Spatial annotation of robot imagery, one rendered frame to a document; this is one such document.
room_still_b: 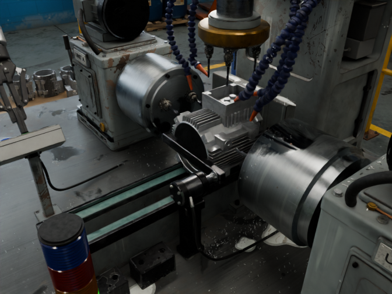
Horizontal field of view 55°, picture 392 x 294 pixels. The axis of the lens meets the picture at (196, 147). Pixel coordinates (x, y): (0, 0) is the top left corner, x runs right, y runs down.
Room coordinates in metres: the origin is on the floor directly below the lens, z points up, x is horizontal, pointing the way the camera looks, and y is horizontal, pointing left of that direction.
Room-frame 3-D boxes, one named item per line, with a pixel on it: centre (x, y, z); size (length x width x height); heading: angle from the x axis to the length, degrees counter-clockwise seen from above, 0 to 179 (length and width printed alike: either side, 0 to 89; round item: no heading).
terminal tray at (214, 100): (0.96, -0.09, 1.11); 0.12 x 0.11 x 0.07; 128
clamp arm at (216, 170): (0.84, 0.01, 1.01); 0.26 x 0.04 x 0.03; 38
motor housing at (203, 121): (0.94, -0.06, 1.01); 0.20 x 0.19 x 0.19; 128
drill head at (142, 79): (1.22, 0.15, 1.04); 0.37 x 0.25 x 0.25; 38
